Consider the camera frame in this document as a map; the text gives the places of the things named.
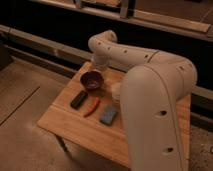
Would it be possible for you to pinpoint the dark purple ceramic bowl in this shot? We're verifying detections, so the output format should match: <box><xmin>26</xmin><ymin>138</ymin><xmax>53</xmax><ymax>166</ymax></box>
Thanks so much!
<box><xmin>80</xmin><ymin>71</ymin><xmax>104</xmax><ymax>90</ymax></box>

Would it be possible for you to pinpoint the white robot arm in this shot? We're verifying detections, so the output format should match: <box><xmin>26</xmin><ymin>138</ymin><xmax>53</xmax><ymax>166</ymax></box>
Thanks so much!
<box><xmin>88</xmin><ymin>30</ymin><xmax>197</xmax><ymax>171</ymax></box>

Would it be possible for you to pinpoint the white cup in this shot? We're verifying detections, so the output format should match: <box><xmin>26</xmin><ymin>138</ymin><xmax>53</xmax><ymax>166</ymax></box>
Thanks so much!
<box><xmin>111</xmin><ymin>82</ymin><xmax>121</xmax><ymax>102</ymax></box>

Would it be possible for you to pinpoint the orange chili pepper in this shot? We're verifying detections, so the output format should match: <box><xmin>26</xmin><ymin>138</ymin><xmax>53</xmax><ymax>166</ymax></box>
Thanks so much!
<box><xmin>83</xmin><ymin>97</ymin><xmax>100</xmax><ymax>117</ymax></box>

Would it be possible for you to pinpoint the black rectangular block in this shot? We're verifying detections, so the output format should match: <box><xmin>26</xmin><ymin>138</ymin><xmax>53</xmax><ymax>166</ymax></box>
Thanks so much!
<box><xmin>70</xmin><ymin>91</ymin><xmax>88</xmax><ymax>109</ymax></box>

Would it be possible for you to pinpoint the blue sponge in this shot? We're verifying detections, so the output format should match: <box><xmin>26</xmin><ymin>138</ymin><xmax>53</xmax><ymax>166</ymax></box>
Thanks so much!
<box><xmin>99</xmin><ymin>105</ymin><xmax>117</xmax><ymax>126</ymax></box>

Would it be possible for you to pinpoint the wooden table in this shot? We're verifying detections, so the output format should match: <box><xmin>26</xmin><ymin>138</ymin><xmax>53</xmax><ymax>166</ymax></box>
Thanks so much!
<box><xmin>36</xmin><ymin>61</ymin><xmax>192</xmax><ymax>169</ymax></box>

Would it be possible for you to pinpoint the metal window rail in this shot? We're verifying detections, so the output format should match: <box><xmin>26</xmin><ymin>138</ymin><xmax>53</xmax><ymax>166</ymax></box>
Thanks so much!
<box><xmin>31</xmin><ymin>0</ymin><xmax>213</xmax><ymax>42</ymax></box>

